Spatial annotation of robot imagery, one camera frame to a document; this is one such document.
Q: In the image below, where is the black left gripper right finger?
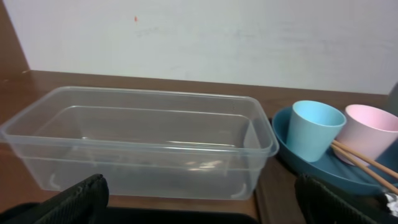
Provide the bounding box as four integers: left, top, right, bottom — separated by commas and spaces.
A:
294, 175, 397, 224

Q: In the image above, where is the light blue cup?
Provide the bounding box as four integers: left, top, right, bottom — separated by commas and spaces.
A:
286, 100, 346, 162

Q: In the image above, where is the dark blue plate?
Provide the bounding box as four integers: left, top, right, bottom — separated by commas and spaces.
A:
272, 107, 387, 195

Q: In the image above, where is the clear plastic waste bin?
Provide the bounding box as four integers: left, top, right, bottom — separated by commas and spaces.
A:
1, 86, 279, 200

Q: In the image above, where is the pink cup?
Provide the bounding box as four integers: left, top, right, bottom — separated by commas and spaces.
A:
336, 105, 397, 160

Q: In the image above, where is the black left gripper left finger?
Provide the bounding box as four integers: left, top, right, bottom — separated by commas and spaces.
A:
1, 174, 109, 224

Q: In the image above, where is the wooden chopstick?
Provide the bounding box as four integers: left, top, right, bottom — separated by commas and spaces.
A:
331, 139, 398, 180
330, 144, 398, 195

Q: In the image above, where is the white tissue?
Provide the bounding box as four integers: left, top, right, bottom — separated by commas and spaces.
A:
384, 193, 398, 217

